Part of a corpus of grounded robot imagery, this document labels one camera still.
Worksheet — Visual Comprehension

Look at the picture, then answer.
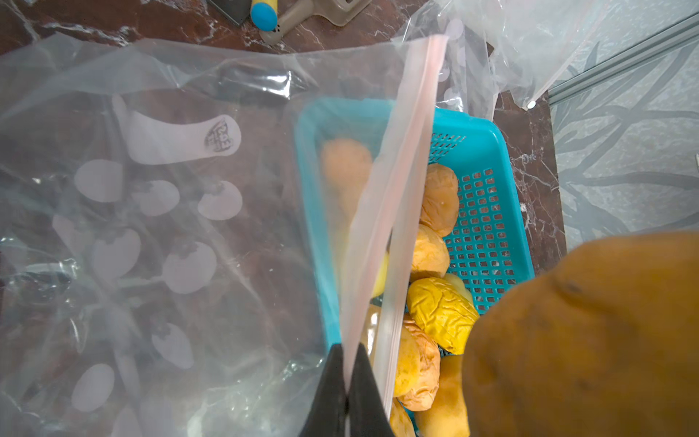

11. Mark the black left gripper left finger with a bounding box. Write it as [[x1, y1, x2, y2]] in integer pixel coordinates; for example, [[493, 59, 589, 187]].
[[299, 343, 347, 437]]

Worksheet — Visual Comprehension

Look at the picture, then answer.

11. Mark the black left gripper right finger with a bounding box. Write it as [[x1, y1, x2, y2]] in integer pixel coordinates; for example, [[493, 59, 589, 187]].
[[348, 343, 394, 437]]

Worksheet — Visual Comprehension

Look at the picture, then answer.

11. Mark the yellow wrinkled potato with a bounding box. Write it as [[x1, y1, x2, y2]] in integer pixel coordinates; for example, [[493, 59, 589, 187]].
[[406, 277, 480, 355]]

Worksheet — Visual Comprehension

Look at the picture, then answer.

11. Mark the clear zipper bag with dots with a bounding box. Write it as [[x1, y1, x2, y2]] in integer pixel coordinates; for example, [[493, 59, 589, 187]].
[[1, 35, 447, 436]]

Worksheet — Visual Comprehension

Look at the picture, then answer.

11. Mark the large brown potato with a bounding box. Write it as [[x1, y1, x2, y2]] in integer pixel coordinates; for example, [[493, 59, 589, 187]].
[[462, 231, 698, 436]]

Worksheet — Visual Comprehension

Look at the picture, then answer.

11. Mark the clear zipper bag rear flat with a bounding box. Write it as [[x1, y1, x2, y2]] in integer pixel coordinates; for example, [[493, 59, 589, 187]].
[[393, 1, 499, 120]]

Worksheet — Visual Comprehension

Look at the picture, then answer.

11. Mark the clear zipper bag rear upright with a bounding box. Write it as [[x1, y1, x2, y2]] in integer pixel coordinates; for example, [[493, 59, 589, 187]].
[[476, 1, 608, 109]]

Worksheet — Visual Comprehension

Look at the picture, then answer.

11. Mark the orange potato centre left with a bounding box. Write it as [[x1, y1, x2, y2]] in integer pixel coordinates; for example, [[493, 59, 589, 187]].
[[389, 398, 416, 437]]

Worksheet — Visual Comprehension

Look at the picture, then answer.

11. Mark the orange potato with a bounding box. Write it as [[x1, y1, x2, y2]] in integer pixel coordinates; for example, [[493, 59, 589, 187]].
[[389, 398, 416, 437], [393, 314, 441, 412]]

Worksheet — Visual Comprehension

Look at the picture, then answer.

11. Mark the green-yellow potato middle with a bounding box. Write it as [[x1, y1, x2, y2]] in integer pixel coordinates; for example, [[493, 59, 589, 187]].
[[371, 252, 390, 299]]

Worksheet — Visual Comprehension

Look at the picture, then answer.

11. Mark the green-yellow potato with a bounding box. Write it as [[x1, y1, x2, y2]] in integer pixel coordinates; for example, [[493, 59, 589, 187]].
[[371, 252, 390, 299], [443, 273, 474, 305]]

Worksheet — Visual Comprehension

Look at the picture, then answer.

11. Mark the green-yellow potato right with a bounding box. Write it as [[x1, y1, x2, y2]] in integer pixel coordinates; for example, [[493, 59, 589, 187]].
[[443, 273, 474, 305]]

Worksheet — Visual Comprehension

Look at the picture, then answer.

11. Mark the teal plastic basket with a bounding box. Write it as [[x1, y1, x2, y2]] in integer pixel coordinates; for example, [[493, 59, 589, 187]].
[[294, 97, 536, 437]]

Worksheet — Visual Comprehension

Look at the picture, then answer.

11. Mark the tan toy rake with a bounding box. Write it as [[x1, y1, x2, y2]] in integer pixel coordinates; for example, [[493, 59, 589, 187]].
[[260, 0, 371, 45]]

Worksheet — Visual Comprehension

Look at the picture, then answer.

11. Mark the green toy shovel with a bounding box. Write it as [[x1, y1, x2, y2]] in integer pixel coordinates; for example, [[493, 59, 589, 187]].
[[249, 0, 279, 32]]

